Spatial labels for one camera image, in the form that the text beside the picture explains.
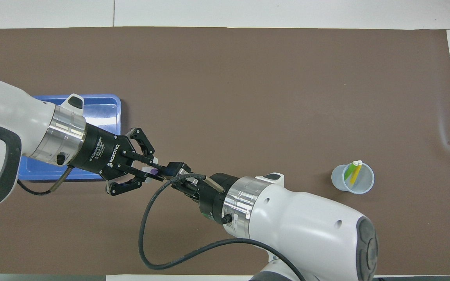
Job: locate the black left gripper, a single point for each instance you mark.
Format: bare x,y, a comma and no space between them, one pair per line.
100,152

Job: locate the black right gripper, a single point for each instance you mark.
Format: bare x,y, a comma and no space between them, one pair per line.
213,203

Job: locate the purple pen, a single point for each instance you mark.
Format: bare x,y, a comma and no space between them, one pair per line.
154,171

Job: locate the green pen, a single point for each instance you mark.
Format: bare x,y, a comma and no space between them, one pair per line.
350,171

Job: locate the yellow pen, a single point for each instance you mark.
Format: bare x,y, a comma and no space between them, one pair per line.
356,173

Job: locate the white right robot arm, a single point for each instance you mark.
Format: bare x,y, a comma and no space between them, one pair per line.
307,226

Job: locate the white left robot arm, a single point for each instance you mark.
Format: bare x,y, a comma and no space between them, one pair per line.
6,113

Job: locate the blue plastic tray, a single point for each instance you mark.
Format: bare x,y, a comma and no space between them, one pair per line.
104,113

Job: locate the brown table mat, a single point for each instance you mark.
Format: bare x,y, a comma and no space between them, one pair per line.
248,97

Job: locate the translucent plastic cup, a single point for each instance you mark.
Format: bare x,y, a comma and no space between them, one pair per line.
361,187

